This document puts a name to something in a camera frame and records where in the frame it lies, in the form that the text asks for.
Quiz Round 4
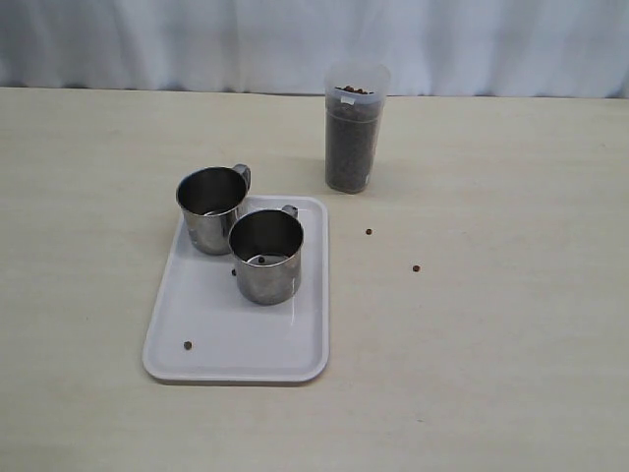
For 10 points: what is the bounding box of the steel mug with kibble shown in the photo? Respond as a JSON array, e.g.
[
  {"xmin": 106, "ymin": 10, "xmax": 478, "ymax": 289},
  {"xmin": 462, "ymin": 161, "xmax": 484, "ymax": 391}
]
[{"xmin": 228, "ymin": 205, "xmax": 305, "ymax": 306}]

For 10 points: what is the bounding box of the clear plastic tall container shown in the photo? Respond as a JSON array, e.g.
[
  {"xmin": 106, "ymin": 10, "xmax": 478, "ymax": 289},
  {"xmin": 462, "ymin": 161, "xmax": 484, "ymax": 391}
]
[{"xmin": 325, "ymin": 61, "xmax": 390, "ymax": 194}]

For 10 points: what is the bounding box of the white plastic tray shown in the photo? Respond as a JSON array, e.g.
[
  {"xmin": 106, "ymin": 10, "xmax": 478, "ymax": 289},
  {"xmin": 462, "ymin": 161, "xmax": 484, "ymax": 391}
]
[{"xmin": 143, "ymin": 195, "xmax": 329, "ymax": 384}]

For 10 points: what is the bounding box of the white curtain backdrop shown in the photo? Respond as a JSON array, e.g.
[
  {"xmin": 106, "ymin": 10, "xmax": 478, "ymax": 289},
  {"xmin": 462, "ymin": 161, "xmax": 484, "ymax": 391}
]
[{"xmin": 1, "ymin": 1, "xmax": 628, "ymax": 97}]

